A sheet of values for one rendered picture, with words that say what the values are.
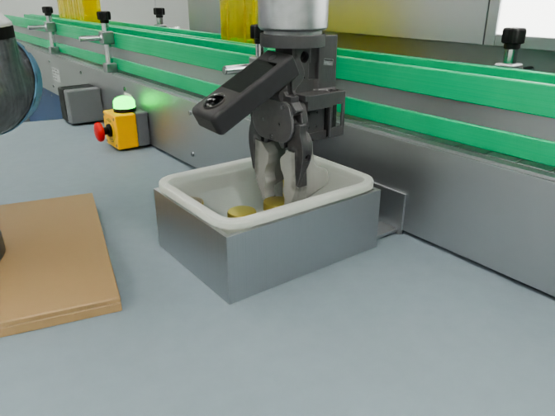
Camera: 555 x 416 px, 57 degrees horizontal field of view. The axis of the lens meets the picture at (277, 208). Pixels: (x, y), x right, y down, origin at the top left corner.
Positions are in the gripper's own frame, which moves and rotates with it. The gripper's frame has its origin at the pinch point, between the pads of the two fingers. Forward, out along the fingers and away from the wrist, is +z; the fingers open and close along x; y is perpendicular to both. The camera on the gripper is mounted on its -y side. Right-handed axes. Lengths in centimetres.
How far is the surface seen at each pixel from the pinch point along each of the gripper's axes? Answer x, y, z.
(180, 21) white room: 600, 315, 12
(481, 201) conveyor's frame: -17.1, 15.8, -2.3
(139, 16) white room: 602, 258, 4
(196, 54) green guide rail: 34.1, 9.6, -14.5
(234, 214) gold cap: 0.7, -5.8, -0.5
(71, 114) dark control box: 80, 2, 3
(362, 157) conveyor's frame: 1.4, 16.3, -2.9
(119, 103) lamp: 55, 3, -4
